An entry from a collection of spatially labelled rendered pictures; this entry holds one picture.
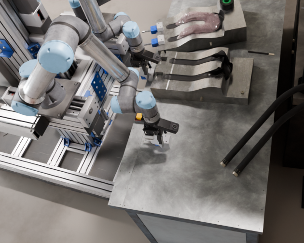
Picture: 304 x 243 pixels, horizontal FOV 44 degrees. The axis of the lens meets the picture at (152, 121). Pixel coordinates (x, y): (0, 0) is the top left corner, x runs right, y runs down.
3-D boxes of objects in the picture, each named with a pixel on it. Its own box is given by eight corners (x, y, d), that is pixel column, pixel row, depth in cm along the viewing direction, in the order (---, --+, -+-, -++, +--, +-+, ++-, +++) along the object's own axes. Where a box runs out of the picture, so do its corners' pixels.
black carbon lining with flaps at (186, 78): (164, 82, 200) (160, 70, 193) (171, 59, 208) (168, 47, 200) (230, 86, 190) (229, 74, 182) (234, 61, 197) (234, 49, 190)
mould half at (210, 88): (153, 98, 205) (148, 82, 194) (164, 61, 218) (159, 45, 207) (248, 105, 190) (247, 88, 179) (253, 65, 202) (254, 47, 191)
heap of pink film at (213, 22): (177, 42, 216) (175, 32, 209) (174, 20, 225) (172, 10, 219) (223, 33, 212) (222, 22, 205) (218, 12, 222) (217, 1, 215)
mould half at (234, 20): (159, 57, 220) (156, 44, 211) (157, 26, 235) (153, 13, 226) (246, 40, 213) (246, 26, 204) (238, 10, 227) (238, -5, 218)
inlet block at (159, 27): (143, 38, 228) (141, 32, 223) (143, 32, 230) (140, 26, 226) (164, 33, 226) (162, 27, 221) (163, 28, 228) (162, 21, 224)
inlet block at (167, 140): (145, 146, 190) (142, 141, 185) (147, 138, 192) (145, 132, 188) (170, 148, 186) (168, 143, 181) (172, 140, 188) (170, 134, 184)
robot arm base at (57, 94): (32, 105, 189) (22, 93, 181) (46, 82, 195) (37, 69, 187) (57, 110, 183) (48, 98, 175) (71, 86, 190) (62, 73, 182)
